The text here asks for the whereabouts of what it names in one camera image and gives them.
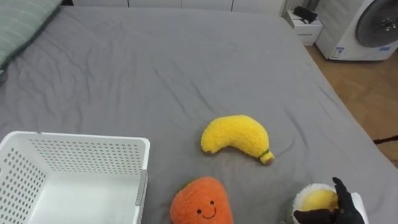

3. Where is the black tripod leg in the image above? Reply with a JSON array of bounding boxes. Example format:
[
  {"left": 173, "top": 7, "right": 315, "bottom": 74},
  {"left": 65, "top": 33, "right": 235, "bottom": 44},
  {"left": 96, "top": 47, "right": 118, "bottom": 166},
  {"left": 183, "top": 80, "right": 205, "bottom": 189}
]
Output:
[{"left": 373, "top": 134, "right": 398, "bottom": 146}]

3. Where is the orange smiling fruit soft toy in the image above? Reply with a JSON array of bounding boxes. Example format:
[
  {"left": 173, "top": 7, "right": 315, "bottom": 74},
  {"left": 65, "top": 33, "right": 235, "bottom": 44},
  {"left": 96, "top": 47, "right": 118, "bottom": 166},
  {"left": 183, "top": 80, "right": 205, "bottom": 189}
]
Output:
[{"left": 169, "top": 176, "right": 234, "bottom": 224}]

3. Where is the yellow banana soft toy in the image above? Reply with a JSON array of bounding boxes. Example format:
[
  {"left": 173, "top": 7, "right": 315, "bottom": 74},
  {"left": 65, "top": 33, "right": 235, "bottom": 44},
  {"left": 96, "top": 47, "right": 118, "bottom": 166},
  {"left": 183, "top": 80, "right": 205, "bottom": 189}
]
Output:
[{"left": 200, "top": 114, "right": 275, "bottom": 165}]

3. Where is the white perforated plastic basket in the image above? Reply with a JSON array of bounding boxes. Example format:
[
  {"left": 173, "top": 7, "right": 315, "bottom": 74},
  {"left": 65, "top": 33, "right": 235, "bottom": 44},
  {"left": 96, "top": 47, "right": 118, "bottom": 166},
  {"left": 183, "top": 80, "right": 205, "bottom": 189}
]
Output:
[{"left": 0, "top": 131, "right": 151, "bottom": 224}]

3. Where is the white wardrobe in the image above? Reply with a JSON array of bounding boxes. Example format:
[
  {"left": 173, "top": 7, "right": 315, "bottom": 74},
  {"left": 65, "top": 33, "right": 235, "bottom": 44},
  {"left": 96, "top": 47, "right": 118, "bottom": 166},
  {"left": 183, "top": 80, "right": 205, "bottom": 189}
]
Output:
[{"left": 72, "top": 0, "right": 287, "bottom": 16}]

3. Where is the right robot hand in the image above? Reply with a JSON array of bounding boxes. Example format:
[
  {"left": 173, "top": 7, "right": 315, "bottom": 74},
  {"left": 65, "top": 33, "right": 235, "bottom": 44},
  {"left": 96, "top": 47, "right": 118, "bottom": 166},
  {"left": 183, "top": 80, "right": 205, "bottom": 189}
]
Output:
[{"left": 293, "top": 177, "right": 370, "bottom": 224}]

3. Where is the white cardboard box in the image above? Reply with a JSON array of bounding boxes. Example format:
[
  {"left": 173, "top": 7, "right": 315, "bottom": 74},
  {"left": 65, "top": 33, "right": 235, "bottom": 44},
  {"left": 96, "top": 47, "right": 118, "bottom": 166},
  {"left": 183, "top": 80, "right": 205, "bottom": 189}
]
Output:
[{"left": 283, "top": 10, "right": 324, "bottom": 47}]

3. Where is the green striped pillow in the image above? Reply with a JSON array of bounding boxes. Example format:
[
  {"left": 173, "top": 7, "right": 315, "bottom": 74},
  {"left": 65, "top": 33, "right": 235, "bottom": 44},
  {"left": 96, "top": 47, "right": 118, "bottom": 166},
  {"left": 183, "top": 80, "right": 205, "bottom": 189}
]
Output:
[{"left": 0, "top": 0, "right": 64, "bottom": 70}]

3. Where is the grey bed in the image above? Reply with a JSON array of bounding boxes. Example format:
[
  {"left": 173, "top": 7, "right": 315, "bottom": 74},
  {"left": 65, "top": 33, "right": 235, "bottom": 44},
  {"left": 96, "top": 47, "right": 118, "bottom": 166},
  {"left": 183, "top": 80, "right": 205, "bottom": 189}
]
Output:
[{"left": 0, "top": 5, "right": 398, "bottom": 224}]

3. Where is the black device with cable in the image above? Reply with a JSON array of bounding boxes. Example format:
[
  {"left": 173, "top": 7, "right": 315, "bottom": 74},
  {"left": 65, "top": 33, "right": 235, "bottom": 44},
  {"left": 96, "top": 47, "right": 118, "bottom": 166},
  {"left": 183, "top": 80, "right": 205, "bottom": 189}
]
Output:
[{"left": 292, "top": 6, "right": 318, "bottom": 24}]

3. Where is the green avocado soft toy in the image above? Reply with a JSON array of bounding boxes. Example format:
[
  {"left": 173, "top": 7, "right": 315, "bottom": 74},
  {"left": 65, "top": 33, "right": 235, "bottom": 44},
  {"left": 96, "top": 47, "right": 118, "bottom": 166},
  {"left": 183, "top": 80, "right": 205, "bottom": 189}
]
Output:
[{"left": 287, "top": 183, "right": 340, "bottom": 224}]

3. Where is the white washing machine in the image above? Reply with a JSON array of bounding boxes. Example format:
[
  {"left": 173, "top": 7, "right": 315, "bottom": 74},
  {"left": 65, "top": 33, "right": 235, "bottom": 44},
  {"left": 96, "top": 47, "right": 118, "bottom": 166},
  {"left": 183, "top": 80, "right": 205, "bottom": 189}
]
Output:
[{"left": 315, "top": 0, "right": 398, "bottom": 62}]

